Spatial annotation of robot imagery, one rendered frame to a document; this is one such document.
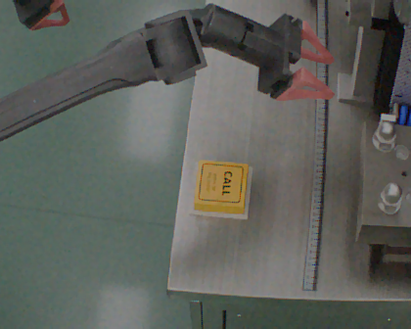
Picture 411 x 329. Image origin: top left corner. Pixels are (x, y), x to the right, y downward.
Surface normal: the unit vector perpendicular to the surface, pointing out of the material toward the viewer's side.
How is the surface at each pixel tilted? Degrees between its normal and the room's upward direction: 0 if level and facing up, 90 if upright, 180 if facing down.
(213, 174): 0
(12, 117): 44
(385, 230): 90
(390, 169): 0
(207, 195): 0
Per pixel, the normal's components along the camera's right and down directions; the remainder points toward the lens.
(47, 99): 0.43, 0.11
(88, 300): -0.01, -0.48
